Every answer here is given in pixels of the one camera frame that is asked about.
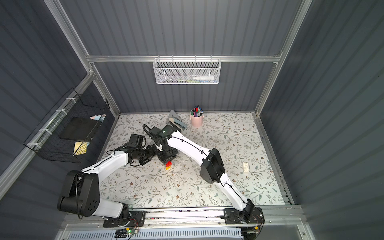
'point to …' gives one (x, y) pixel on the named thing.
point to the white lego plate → (245, 167)
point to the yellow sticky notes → (80, 148)
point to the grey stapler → (173, 117)
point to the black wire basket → (45, 140)
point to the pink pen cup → (197, 121)
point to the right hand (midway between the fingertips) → (165, 164)
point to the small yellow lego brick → (168, 168)
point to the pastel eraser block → (99, 117)
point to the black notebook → (79, 128)
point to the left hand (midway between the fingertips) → (158, 155)
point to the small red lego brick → (168, 163)
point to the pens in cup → (197, 111)
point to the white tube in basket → (205, 77)
